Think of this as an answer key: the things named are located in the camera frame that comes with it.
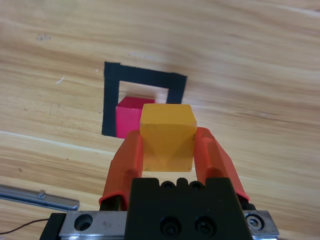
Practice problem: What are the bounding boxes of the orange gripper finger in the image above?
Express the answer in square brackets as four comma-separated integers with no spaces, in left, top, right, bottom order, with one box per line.
[98,129,145,212]
[193,126,256,211]

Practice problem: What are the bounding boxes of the red cube block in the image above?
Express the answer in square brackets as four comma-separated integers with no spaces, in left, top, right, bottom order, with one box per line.
[115,96,156,140]

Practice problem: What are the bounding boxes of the yellow cube block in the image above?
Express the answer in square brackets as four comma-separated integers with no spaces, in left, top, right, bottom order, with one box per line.
[139,103,198,173]

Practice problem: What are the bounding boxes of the black tape rectangle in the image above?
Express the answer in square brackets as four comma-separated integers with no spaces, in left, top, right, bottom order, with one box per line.
[101,61,188,138]

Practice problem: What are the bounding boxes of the silver metal bar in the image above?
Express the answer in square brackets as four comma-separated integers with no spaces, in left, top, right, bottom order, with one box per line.
[0,184,80,211]

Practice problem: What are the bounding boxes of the thin brown wire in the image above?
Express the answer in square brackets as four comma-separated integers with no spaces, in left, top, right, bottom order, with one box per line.
[0,218,52,236]

